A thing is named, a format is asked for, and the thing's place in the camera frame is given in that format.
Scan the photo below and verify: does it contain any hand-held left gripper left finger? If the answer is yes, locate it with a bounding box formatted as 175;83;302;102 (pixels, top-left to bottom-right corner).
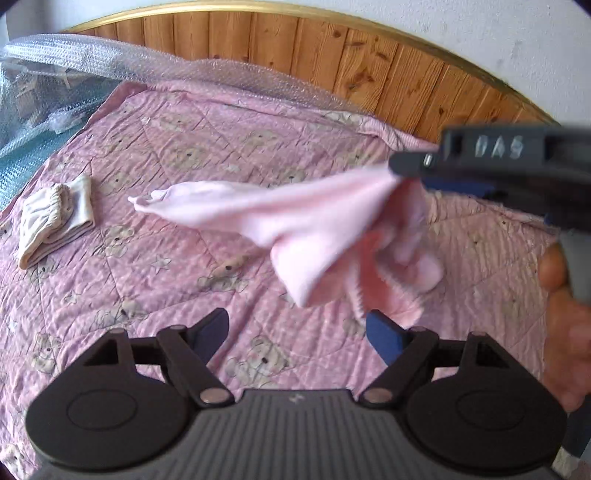
83;308;234;408

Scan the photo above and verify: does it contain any pink bear-print bedspread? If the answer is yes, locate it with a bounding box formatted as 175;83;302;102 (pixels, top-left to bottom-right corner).
0;83;568;480

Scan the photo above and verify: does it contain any pink garment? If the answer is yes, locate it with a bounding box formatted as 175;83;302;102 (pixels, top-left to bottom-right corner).
128;166;445;326

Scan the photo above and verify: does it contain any person's right hand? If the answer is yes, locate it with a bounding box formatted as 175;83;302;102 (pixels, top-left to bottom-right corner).
538;242;591;414

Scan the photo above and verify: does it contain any folded cream garment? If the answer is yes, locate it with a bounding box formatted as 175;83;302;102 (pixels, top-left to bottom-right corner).
17;174;96;270

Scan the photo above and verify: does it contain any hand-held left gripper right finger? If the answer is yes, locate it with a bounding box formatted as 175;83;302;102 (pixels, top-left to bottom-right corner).
359;310;509;408

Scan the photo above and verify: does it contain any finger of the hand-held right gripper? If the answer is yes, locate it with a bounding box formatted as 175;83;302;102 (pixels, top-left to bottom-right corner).
390;154;492;199

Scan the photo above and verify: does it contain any clear bubble wrap sheet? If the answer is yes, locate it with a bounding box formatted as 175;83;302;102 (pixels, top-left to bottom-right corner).
0;32;365;213

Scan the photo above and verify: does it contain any wooden headboard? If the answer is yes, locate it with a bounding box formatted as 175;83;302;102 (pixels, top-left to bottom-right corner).
60;2;566;144

